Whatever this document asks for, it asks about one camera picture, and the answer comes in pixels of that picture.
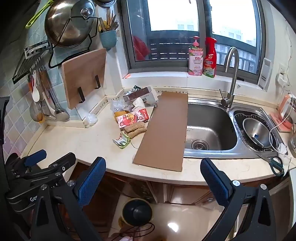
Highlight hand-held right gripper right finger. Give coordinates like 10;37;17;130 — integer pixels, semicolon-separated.
200;158;277;241

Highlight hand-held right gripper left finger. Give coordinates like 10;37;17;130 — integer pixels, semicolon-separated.
30;157;107;241

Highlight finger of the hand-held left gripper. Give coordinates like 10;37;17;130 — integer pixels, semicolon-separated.
16;152;77;184
10;149;48;178

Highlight black trash bin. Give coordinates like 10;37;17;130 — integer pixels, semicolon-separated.
119;199;153;226

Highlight green brown milk carton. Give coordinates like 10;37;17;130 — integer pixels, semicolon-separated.
124;87;153;101

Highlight wooden base cabinet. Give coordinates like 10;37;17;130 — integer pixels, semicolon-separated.
69;162;289;241

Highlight steel mesh strainer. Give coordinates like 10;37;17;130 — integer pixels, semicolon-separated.
30;102;44;123

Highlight steel ladle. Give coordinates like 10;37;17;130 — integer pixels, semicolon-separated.
47;70;70;122

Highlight green crumpled wrapper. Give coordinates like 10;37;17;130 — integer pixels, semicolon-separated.
112;132;131;149

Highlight crumpled clear plastic bag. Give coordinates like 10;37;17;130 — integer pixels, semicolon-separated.
84;112;99;128

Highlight stainless steel sink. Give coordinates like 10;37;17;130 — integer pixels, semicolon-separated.
184;96;287;160

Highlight white spoon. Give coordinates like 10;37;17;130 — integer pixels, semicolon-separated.
31;71;41;102

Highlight loofah scrub pad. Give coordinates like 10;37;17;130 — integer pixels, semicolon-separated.
124;122;148;138

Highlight steel bowl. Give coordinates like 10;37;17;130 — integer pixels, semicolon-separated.
242;118;278;149

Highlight black cutting board holder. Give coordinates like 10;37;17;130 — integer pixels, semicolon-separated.
78;75;101;104

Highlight brown cardboard sheet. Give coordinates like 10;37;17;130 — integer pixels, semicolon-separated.
132;91;189;172

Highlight red juice carton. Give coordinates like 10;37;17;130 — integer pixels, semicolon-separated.
116;109;149;128

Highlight wooden cutting board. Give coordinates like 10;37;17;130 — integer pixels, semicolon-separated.
61;48;107;110

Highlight white tissue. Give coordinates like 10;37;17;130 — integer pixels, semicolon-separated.
133;97;146;110

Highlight steel faucet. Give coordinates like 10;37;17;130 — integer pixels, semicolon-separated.
219;47;240;109

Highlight white paper box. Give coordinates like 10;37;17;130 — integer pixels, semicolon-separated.
141;86;159;107

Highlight pink kitchen appliance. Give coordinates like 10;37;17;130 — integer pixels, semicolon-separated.
269;94;295;132

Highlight red spray bottle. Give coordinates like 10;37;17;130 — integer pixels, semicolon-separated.
203;37;218;78

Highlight white plastic grater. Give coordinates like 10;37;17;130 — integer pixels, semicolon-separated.
258;58;273;91

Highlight pink dish soap bottle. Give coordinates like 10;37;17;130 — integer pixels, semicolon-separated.
188;36;204;76

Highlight blue utensil cup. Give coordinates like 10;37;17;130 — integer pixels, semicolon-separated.
99;30;117;50

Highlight red cloth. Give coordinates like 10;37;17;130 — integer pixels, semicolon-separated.
133;36;149;61

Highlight steel wok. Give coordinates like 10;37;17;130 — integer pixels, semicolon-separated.
45;0;96;49

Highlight bundle of cutlery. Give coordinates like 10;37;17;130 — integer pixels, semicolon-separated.
99;11;119;33

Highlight green handled scissors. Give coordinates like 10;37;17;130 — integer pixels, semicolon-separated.
255;153;285;176

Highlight black cable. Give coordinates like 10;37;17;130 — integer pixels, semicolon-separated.
119;222;156;240

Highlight white cable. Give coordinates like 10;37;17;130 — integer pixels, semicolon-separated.
268;95;296;163

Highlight black wall shelf rack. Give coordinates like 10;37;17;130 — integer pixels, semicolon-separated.
12;39;51;82

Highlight white wall socket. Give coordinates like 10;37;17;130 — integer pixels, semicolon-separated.
276;64;289;86

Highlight green handled utensil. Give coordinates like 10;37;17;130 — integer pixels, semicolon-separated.
25;0;53;29

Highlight black wire pot rack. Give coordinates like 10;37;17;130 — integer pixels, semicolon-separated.
47;16;100;69

